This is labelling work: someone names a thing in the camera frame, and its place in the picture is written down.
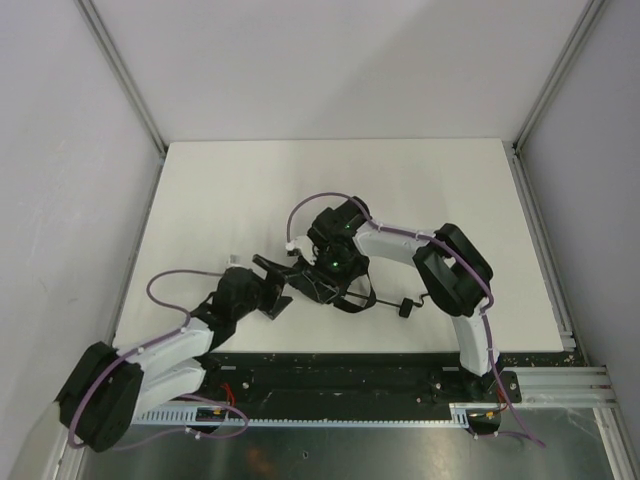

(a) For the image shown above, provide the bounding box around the black folding umbrella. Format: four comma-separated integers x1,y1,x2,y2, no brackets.
299,274,430,319

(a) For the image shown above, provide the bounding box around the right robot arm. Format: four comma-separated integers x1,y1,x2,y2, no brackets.
286,195,499,400

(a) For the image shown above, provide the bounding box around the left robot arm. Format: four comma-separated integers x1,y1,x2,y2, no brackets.
54,255,292,452

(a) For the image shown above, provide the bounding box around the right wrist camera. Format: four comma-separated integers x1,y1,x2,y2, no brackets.
285,236,317,265

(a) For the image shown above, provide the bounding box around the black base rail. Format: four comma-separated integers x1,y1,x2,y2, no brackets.
199,352,522,403

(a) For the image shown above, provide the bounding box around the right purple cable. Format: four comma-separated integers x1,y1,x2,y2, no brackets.
284,192,371,246

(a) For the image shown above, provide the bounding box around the purple cable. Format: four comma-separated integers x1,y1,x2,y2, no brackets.
145,268,226,326
284,192,371,246

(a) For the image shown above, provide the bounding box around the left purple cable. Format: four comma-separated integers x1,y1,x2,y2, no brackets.
145,268,226,326

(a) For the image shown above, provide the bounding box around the slotted cable duct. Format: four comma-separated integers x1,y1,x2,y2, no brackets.
129,403,474,429

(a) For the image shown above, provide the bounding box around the left aluminium frame post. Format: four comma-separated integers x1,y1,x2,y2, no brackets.
74,0,168,159

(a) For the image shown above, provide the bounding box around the aluminium frame post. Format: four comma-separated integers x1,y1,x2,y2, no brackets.
74,0,168,159
512,0,610,154

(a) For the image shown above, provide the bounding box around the right aluminium frame post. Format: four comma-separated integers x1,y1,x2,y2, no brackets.
512,0,610,154

